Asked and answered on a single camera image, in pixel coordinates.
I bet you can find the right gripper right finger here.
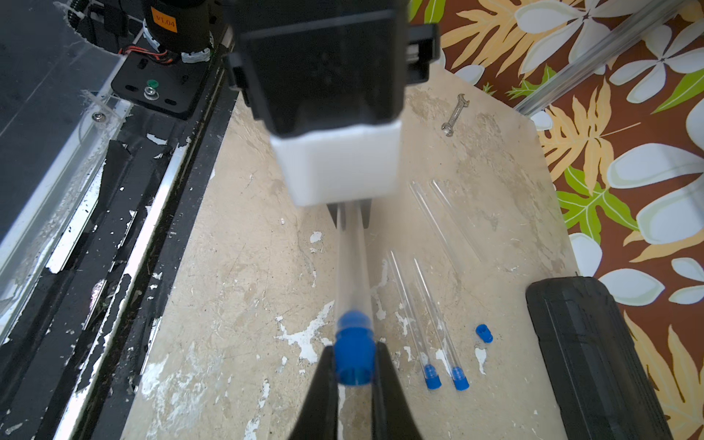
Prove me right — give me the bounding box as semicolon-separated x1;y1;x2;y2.
371;342;422;440

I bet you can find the black plastic case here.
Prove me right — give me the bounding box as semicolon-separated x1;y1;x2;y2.
525;276;672;439

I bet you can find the clear test tube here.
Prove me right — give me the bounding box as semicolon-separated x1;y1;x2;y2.
430;179;487;262
389;249;434;375
335;201;373;333
409;181;465;275
412;257;463;379

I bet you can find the small steel wrench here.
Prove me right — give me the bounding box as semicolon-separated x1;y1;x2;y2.
441;93;469;138

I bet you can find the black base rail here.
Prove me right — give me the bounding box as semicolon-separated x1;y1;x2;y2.
1;60;238;439

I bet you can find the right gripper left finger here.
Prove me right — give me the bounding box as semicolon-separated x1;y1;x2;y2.
289;346;338;440

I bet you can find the blue stopper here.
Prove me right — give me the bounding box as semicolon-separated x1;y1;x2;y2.
334;310;376;386
451;367;470;392
475;324;493;344
423;364;442;391

